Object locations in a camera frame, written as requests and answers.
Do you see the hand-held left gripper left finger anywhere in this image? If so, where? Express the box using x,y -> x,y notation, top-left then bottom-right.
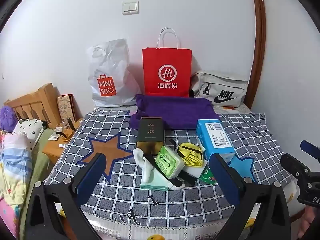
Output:
24,152 -> 108,240

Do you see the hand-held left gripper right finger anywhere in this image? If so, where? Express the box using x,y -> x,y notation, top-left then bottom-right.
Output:
209,152 -> 292,240

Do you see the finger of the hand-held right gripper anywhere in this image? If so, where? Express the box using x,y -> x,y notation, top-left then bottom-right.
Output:
280,153 -> 312,180
300,140 -> 320,162

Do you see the green snack packet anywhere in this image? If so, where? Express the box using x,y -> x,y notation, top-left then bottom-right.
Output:
199,167 -> 218,185

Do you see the white sponge block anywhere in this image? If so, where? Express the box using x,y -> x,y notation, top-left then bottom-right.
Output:
182,160 -> 208,178

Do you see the yellow mesh pouch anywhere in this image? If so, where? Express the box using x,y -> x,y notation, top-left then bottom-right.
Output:
170,139 -> 203,167

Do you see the green tissue pack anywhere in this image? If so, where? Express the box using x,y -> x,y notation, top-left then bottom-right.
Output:
155,145 -> 185,178

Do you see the person's right hand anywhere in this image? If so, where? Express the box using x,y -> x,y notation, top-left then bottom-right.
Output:
299,207 -> 320,240

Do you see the blue tissue box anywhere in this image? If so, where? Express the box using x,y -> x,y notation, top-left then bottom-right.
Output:
196,119 -> 236,163

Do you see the wooden nightstand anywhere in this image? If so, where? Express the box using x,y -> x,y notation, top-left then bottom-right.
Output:
42,117 -> 84,165

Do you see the amber glass dish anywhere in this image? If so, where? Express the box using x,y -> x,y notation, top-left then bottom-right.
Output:
55,127 -> 75,141

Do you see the green blanket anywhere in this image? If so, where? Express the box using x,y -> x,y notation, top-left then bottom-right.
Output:
19,127 -> 55,238

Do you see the grey checkered blanket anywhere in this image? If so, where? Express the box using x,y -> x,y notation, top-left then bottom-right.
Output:
44,106 -> 297,227

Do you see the illustrated hardcover book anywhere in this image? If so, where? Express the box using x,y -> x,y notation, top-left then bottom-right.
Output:
56,94 -> 77,123

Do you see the dark green tin box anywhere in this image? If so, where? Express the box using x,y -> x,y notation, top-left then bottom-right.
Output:
136,117 -> 164,155

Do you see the white dotted pillow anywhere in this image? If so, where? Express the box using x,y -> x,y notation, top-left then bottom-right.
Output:
12,119 -> 45,152

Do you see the purple towel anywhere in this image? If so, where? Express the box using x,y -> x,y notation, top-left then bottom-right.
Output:
129,94 -> 220,131

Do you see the colourful patterned quilt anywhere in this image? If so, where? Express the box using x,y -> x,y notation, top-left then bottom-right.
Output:
0,130 -> 33,240

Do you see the fruit print bed sheet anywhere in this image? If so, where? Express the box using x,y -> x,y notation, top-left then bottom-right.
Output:
56,104 -> 298,240

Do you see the grey waist bag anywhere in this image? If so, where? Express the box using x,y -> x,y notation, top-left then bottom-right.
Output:
190,70 -> 248,108

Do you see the wooden headboard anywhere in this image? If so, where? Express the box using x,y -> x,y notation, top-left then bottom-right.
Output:
4,83 -> 62,130

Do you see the purple plush toy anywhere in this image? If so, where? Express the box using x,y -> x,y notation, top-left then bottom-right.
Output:
0,106 -> 19,132

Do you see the white plastic shopping bag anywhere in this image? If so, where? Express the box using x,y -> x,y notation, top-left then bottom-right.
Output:
87,39 -> 142,107

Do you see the red paper bag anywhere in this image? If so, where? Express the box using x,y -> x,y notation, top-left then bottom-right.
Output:
142,27 -> 192,98

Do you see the brown wooden door frame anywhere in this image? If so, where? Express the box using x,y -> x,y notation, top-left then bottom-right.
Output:
250,0 -> 266,110

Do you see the white wall light switch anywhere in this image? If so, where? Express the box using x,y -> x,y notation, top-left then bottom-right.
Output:
122,1 -> 139,15

